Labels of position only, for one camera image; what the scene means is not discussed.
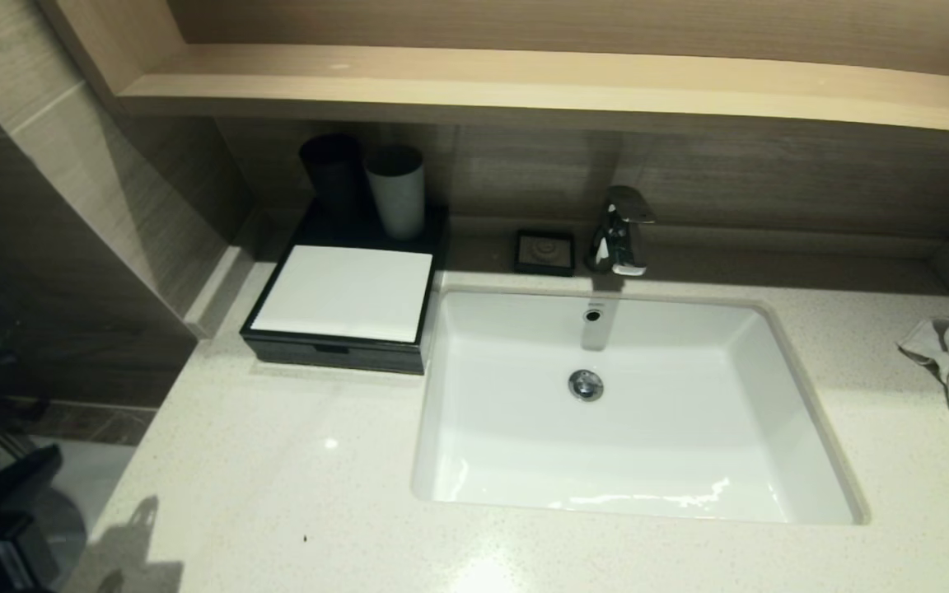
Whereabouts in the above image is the black tray with white liner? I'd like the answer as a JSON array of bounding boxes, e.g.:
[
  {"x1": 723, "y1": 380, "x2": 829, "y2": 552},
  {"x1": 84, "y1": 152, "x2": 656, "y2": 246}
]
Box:
[{"x1": 241, "y1": 334, "x2": 426, "y2": 376}]

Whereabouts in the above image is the grey cylindrical cup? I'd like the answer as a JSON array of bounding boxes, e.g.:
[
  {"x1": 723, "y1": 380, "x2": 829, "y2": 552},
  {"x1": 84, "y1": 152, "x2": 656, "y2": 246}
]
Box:
[{"x1": 363, "y1": 144, "x2": 428, "y2": 241}]

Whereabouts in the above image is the black amenity box housing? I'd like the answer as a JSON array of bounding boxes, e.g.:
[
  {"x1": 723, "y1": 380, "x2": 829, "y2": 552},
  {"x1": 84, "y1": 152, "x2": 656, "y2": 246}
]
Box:
[{"x1": 240, "y1": 202, "x2": 451, "y2": 376}]

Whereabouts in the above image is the black square soap dish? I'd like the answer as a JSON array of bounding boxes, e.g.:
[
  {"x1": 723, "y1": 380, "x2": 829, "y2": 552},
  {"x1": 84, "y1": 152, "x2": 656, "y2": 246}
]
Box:
[{"x1": 513, "y1": 229, "x2": 577, "y2": 278}]

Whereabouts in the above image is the chrome drain stopper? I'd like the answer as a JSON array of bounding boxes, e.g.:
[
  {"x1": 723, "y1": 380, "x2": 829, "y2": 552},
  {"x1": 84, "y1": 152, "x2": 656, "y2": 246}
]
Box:
[{"x1": 568, "y1": 369, "x2": 605, "y2": 403}]

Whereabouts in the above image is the chrome faucet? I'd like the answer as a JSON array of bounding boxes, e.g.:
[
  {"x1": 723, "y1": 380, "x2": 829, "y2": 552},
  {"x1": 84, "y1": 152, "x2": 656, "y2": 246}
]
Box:
[{"x1": 586, "y1": 185, "x2": 657, "y2": 278}]

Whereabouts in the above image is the black cup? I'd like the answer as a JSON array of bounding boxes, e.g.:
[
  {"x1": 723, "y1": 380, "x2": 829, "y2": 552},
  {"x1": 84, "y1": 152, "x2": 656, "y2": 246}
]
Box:
[{"x1": 300, "y1": 134, "x2": 368, "y2": 219}]

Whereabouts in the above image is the white ceramic sink basin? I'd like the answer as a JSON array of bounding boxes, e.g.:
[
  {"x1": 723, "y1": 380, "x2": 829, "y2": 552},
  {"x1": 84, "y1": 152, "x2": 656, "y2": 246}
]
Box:
[{"x1": 410, "y1": 284, "x2": 869, "y2": 526}]

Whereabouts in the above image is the light wooden wall shelf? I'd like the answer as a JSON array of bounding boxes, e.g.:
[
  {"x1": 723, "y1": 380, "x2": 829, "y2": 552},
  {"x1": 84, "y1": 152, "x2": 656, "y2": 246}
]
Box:
[{"x1": 116, "y1": 45, "x2": 949, "y2": 138}]

